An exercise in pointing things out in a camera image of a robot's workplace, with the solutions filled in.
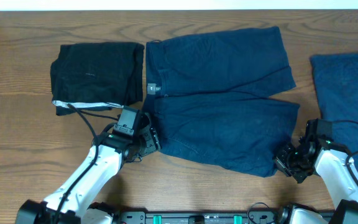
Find dark blue shorts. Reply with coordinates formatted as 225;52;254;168
143;27;299;177

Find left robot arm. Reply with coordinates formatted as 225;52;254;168
16;108;161;224

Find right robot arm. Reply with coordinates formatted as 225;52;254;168
273;138;358;224

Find folded black garment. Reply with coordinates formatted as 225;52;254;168
50;42;145;116

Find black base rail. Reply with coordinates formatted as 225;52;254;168
113;210;335;224

